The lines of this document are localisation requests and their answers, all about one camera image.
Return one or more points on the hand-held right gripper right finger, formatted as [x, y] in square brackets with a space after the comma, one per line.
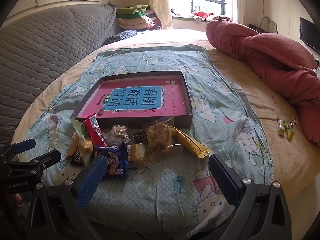
[225, 180]

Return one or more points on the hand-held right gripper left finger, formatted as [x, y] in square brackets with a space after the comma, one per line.
[90, 180]

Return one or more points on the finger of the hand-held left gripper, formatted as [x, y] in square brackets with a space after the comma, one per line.
[45, 158]
[23, 146]

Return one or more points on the brown chocolate bar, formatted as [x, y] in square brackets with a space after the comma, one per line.
[76, 158]

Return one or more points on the dark blue cookie packet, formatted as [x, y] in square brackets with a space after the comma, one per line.
[116, 162]

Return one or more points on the green cake packet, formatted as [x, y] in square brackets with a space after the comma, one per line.
[81, 145]

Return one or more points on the long yellow bar packet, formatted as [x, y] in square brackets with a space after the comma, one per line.
[192, 145]

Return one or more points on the red wafer packet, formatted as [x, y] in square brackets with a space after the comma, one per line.
[93, 130]

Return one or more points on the clear packet with red candy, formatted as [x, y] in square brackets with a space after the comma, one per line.
[118, 135]

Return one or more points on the clear packet with yellow cake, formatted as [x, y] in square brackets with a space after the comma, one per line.
[137, 152]

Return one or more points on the clear packet with brown pastry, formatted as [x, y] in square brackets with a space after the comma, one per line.
[158, 135]

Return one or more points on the brown cardboard box tray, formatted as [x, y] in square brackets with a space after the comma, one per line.
[187, 97]

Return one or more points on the person's left hand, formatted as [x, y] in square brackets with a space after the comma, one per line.
[18, 205]

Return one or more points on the small dark brown candy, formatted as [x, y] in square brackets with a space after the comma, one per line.
[138, 137]

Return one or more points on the small wrapped candy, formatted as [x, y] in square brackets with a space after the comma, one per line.
[290, 125]
[281, 126]
[290, 135]

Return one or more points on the light blue cartoon printed blanket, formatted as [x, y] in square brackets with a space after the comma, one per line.
[220, 85]

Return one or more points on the pink book with blue label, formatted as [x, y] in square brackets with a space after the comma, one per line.
[175, 97]

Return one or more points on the beige bed sheet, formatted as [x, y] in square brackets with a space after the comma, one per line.
[262, 85]

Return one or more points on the grey quilted headboard cushion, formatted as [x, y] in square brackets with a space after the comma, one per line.
[50, 42]

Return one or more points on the red quilt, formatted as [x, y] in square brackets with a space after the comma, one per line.
[275, 50]

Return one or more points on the dark blue patterned cloth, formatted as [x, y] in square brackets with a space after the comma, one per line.
[120, 36]

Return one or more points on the red clothes on windowsill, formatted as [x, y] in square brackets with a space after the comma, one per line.
[202, 15]

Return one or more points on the stack of folded blankets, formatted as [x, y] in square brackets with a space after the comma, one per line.
[132, 17]

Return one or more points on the black flat television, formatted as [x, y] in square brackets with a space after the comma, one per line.
[308, 33]

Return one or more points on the cream curtain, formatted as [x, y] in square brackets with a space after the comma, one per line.
[160, 2]

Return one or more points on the window with dark frame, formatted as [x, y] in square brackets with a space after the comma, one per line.
[200, 0]

